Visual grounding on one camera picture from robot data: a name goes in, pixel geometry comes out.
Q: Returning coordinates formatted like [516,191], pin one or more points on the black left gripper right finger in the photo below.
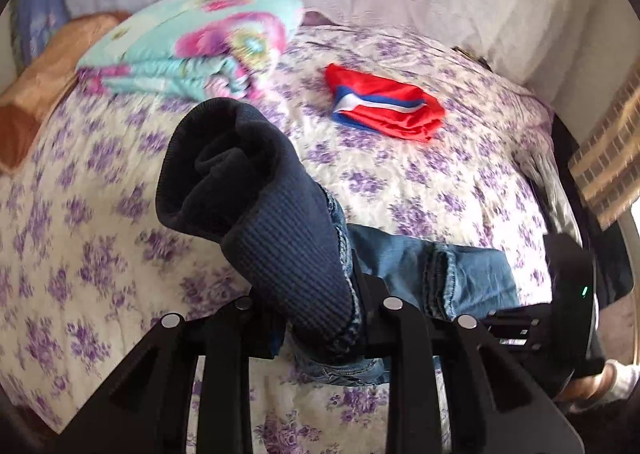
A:
[494,405]

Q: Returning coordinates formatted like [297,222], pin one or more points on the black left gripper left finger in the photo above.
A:
[144,405]

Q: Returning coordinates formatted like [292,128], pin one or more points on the blue denim kids pants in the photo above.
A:
[232,177]

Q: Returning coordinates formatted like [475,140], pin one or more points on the person's right hand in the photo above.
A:
[616,382]

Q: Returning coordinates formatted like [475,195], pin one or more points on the beige brick pattern cloth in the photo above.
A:
[606,166]

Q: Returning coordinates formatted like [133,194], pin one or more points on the purple floral bed sheet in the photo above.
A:
[87,269]

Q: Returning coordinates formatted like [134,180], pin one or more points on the red white blue folded garment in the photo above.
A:
[385,106]

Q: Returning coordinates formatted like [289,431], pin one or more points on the orange brown pillow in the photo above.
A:
[27,104]

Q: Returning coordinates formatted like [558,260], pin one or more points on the teal pink floral folded blanket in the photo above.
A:
[193,49]

